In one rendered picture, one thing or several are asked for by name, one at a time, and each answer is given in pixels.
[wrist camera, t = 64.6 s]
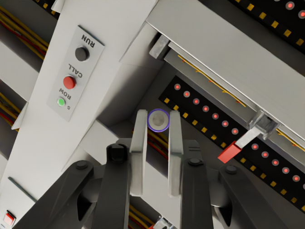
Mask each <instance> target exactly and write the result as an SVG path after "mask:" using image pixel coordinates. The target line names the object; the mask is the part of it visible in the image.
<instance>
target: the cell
mask: <svg viewBox="0 0 305 229"><path fill-rule="evenodd" d="M147 124H148V126H149V128H150V129H151V130H152V131H155V132H163V131H165V130H166V129H167V128H168V127H169V125H170V116H169V114H168V113H167V112H166V111H165V110H163V109H154V110H152V111H151V112H150V113H149V114H148V116H147Z"/></svg>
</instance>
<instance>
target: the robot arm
mask: <svg viewBox="0 0 305 229"><path fill-rule="evenodd" d="M147 116H148V111H146V110H139V111H138V113H137V117H136V122H135V127H134V132H133V138H132V139H129V138H120V139H118V140H117V141H116V143H114V144H110V145H108V146H107V148H106V155H107V162H106V164H103V165H100V166H95V167H94V166H93V163H92V162H91V161H87V160H80V161H77V162H74V163H72V164H71V165H70V166H69V167H68V168H67V169H66V170H65V171H64V173H63V174H62V175H61V176H60V177H59V178H58V179H57V180H56V181H55V182H54V183H53V184H52V185H51V187H50V188H49V189H48V190H47V191H46V192H45V193H44V194H43V195H42V196H41V197H40V198H39V200H38V201H37V202H36V203H35V204H34V205H33V206H32V207H31V208H30V209H29V210H28V211H27V213H26V214H25V215H24V216H23V217H22V218H21V219H20V220H19V221H18V222H17V223H16V224H15V225H14V227H13V228H12V229H82V227H83V225H84V224H85V222H86V220H87V219H88V217H89V216H90V214H91V212H92V211H93V209H94V207H95V205H96V202H97V205H96V209H95V213H94V217H93V222H92V226H91V229H128V215H129V201H130V194H131V195H132V196H141V195H142V194H143V184H144V173H145V162H146V151H147ZM168 196H170V198H179V197H181V203H180V229H214V227H213V219H212V209H211V205H213V206H215V207H214V208H215V212H216V214H217V216H218V218H219V220H220V222H221V224H222V226H223V228H224V229H288V228H287V226H286V225H285V224H284V223H283V221H282V220H281V219H280V218H279V216H278V215H277V214H276V212H275V211H274V210H273V209H272V207H271V206H270V205H269V204H268V202H267V201H266V200H265V198H264V197H263V196H262V195H261V193H260V192H259V191H258V189H257V188H256V187H255V186H254V184H253V183H252V182H251V181H250V180H249V178H248V177H247V176H246V174H245V173H244V172H243V171H242V170H241V169H240V168H239V167H236V166H234V165H223V166H221V167H220V168H219V170H215V169H211V168H208V167H207V166H206V163H205V162H204V161H203V160H202V154H201V150H200V146H199V143H198V142H197V141H195V140H186V139H182V130H181V121H180V112H179V111H178V110H172V111H171V112H170V125H169V145H168Z"/></svg>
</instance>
